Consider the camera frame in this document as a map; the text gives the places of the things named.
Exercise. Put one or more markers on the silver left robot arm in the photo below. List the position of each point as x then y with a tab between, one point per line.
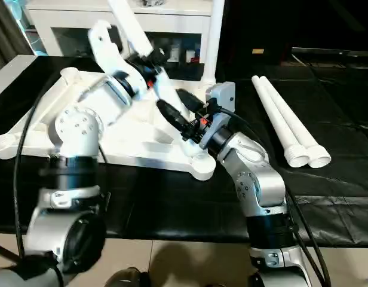
76	128

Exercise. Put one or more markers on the small yellow label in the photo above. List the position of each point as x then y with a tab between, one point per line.
258	51

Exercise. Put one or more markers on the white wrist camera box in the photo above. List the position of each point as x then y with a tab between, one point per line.
106	48
223	92

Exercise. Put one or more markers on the dark left robot foot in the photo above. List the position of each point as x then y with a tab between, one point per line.
130	278

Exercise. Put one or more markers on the crumpled silver object on cabinet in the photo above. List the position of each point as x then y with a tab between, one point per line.
153	3

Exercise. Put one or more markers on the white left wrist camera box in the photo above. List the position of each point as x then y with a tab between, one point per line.
106	48

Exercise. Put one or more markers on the dark grey curtain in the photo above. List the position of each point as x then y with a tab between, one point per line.
8	36

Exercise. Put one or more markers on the black table frame leg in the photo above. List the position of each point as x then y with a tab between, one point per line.
5	252

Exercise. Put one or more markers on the white plastic table top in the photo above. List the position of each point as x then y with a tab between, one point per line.
142	143

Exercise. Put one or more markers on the black metal bar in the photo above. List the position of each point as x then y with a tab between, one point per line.
339	52

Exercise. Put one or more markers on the white glass-door cabinet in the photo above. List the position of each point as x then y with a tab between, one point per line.
70	24

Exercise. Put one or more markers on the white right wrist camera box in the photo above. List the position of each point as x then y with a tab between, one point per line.
223	92

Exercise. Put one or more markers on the black work mat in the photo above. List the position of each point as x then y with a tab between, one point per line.
327	197

